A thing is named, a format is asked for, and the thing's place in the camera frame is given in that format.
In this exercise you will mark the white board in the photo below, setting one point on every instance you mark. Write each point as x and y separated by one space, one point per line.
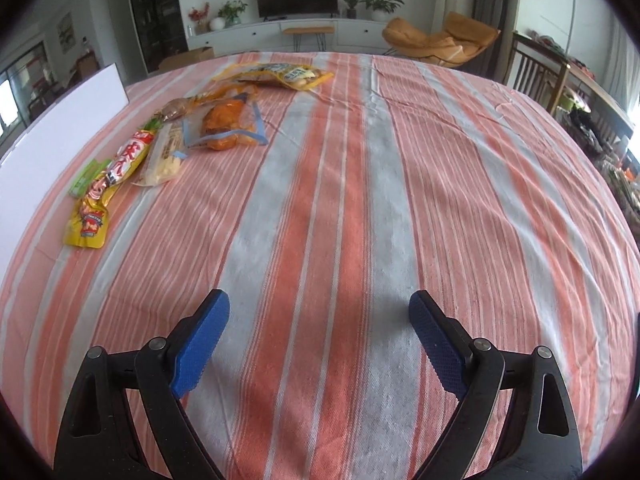
55 135

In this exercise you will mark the red flowers in vase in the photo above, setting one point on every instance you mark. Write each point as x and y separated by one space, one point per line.
200 17

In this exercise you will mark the small wooden bench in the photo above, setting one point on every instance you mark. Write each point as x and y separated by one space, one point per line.
307 31

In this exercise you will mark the round white vase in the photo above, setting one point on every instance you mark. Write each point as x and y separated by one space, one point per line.
217 24

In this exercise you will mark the clear packet with orange meat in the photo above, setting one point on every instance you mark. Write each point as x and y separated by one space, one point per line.
225 120

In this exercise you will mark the large green potted plant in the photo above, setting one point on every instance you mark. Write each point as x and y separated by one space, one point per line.
380 2

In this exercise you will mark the white television cabinet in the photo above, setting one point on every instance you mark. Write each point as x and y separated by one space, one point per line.
350 32

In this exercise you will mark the brown packet with green edge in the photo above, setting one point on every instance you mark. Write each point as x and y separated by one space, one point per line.
175 109

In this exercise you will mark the cardboard box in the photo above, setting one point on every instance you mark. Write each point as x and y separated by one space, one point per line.
187 57

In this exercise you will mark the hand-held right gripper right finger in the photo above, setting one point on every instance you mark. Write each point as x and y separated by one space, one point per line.
440 345

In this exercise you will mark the orange lounge chair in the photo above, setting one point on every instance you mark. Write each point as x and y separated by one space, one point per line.
430 40

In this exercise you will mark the wooden dining chair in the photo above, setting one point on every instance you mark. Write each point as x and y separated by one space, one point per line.
535 65

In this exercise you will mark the packet of white strips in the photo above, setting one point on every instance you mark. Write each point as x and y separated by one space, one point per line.
162 160

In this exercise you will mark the framed wall picture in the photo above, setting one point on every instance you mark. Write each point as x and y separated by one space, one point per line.
66 32

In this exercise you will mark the orange striped tablecloth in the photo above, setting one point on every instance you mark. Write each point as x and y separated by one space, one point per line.
375 185

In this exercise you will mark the dark dining table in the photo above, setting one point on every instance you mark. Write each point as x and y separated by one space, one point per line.
595 95

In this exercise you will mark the small dark potted plant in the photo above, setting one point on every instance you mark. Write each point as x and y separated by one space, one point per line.
351 7

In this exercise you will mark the dark display cabinet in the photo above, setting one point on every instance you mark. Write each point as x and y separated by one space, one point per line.
155 10

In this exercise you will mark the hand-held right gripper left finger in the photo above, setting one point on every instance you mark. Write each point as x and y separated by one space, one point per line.
200 345

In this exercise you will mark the leafy plant in glass vase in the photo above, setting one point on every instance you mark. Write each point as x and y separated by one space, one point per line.
232 12

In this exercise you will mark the green snack packet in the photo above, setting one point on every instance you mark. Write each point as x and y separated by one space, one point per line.
85 180

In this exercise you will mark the yellow and red sausage packet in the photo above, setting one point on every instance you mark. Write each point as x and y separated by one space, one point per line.
120 170

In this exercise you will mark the yellow packet of eggs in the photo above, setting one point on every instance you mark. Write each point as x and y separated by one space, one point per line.
280 74

